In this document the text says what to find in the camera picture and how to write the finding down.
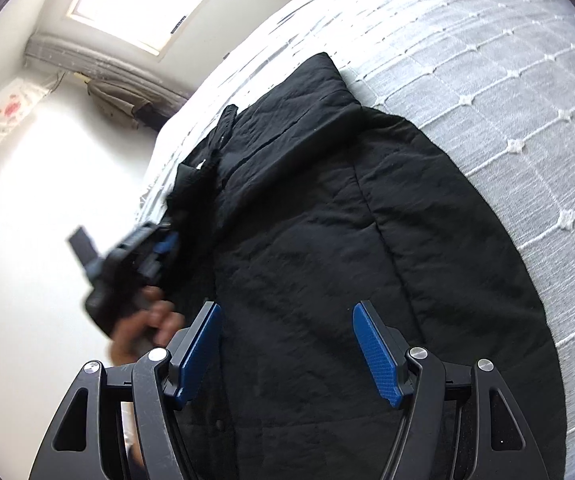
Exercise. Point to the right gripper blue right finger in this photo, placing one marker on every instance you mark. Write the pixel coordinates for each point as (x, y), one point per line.
(384, 359)

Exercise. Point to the grey quilted bedspread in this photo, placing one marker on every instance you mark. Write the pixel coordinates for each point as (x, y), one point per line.
(491, 82)

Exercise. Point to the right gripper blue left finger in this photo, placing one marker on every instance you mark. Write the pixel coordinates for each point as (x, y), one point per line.
(193, 356)

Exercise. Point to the grey star-pattern curtain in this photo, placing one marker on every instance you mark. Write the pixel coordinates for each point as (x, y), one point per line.
(69, 57)

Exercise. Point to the olive hanging garment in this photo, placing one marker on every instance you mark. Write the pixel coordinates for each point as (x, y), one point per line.
(124, 105)

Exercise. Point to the white wall poster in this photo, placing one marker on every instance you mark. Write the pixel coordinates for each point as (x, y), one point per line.
(17, 101)

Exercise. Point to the person's left hand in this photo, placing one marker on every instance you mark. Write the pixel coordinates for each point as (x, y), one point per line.
(159, 316)

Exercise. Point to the black padded jacket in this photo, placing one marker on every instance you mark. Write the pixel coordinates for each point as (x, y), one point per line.
(290, 213)

